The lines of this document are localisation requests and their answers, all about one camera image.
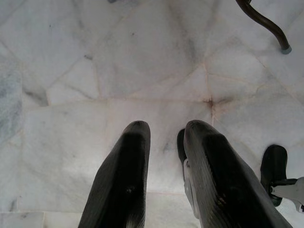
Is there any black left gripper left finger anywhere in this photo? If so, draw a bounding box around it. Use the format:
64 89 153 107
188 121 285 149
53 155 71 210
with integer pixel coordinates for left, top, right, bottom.
77 120 151 228

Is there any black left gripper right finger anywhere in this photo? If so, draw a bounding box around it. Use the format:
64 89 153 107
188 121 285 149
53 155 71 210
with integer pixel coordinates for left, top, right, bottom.
183 120 293 228

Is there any black robot foot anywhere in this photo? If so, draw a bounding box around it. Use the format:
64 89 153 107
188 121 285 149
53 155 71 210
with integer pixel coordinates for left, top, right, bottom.
259 144 288 207
176 128 189 165

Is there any curved dark metal chair leg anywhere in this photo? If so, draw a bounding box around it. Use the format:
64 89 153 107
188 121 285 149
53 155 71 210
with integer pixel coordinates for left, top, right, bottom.
236 0 293 54

